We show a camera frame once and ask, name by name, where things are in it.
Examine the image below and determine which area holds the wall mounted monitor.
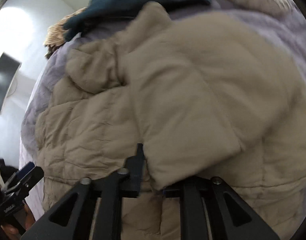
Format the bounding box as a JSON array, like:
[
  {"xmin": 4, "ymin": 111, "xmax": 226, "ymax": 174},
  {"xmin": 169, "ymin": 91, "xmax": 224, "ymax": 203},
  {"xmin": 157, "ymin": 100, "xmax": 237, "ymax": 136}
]
[{"xmin": 0, "ymin": 53, "xmax": 21, "ymax": 112}]

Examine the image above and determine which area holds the beige quilted puffer jacket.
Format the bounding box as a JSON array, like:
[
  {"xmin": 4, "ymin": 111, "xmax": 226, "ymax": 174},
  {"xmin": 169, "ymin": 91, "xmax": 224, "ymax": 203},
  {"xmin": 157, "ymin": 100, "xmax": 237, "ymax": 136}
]
[{"xmin": 34, "ymin": 0, "xmax": 306, "ymax": 240}]

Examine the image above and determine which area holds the tan striped crumpled garment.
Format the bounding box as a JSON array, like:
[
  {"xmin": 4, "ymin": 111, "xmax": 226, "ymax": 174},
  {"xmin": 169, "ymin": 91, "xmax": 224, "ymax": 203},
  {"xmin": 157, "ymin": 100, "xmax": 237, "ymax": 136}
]
[{"xmin": 43, "ymin": 7, "xmax": 86, "ymax": 60}]

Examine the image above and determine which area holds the lavender plush bed blanket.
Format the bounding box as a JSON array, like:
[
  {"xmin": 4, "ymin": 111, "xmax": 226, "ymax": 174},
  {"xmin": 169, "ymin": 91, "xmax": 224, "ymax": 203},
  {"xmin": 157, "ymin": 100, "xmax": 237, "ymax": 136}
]
[{"xmin": 19, "ymin": 0, "xmax": 306, "ymax": 221}]

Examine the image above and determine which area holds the left hand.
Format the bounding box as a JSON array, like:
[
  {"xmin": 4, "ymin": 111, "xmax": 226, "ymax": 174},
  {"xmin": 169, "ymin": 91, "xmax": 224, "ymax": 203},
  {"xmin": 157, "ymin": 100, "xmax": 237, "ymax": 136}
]
[{"xmin": 1, "ymin": 202, "xmax": 35, "ymax": 239}]

